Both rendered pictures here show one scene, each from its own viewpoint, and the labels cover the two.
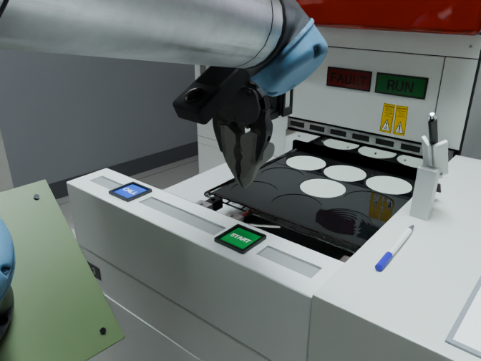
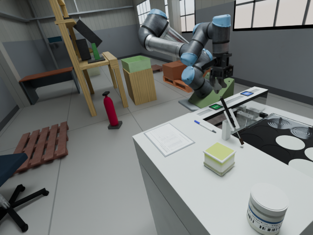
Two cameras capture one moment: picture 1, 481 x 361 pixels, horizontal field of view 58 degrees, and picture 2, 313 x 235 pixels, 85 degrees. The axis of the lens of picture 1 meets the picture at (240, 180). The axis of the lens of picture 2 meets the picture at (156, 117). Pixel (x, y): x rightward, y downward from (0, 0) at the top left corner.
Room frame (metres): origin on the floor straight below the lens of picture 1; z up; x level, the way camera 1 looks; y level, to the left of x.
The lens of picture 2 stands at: (0.63, -0.92, 1.42)
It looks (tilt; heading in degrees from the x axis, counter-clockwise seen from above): 28 degrees down; 117
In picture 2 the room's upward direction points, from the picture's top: 9 degrees counter-clockwise
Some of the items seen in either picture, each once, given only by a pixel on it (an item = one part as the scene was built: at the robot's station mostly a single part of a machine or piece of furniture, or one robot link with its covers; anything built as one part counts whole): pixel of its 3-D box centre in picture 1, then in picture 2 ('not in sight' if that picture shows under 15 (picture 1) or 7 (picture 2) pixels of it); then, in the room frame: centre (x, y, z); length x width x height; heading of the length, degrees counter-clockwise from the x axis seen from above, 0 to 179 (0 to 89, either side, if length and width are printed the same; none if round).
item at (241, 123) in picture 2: not in sight; (234, 125); (0.66, -0.03, 0.87); 0.36 x 0.08 x 0.03; 51
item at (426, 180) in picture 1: (430, 175); (230, 126); (0.64, -0.30, 1.03); 0.06 x 0.04 x 0.13; 141
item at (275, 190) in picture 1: (322, 188); (289, 142); (0.88, -0.18, 0.90); 0.34 x 0.34 x 0.01; 51
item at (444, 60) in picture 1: (304, 102); not in sight; (1.17, -0.17, 1.02); 0.81 x 0.03 x 0.40; 51
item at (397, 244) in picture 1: (396, 245); (204, 126); (0.53, -0.22, 0.97); 0.14 x 0.01 x 0.01; 142
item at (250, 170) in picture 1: (260, 155); (217, 86); (0.57, -0.03, 1.09); 0.06 x 0.03 x 0.09; 141
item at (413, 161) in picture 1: (357, 161); not in sight; (1.05, -0.30, 0.89); 0.44 x 0.02 x 0.10; 51
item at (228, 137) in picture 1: (243, 150); (221, 85); (0.58, 0.00, 1.09); 0.06 x 0.03 x 0.09; 141
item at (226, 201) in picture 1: (275, 219); (250, 126); (0.74, -0.07, 0.90); 0.38 x 0.01 x 0.01; 51
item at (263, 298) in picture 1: (183, 251); (230, 111); (0.64, 0.10, 0.89); 0.55 x 0.09 x 0.14; 51
